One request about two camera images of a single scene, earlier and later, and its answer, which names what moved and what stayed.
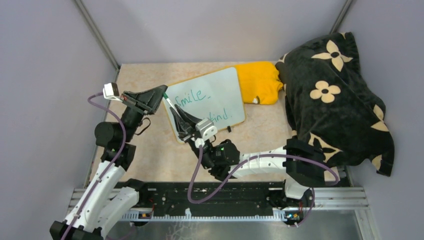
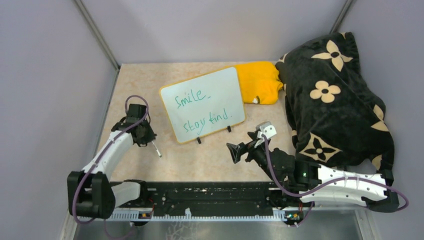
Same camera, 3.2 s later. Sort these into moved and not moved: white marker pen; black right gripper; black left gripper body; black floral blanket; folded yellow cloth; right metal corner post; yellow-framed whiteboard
Moved: black right gripper; white marker pen; black left gripper body
Not moved: yellow-framed whiteboard; black floral blanket; folded yellow cloth; right metal corner post
